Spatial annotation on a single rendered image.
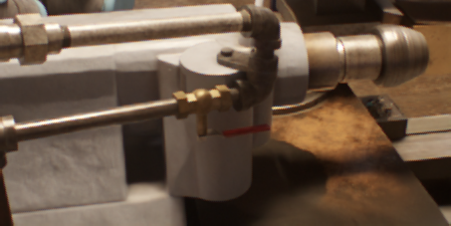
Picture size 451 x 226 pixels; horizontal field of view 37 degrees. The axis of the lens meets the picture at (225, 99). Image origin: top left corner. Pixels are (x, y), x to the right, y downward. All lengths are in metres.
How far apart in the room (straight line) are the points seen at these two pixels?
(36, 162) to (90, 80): 0.12
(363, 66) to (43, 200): 0.45
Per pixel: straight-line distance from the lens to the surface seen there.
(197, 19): 0.68
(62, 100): 0.82
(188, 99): 0.71
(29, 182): 0.85
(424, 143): 1.27
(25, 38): 0.61
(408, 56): 0.94
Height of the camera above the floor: 1.50
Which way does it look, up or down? 29 degrees down
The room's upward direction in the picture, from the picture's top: straight up
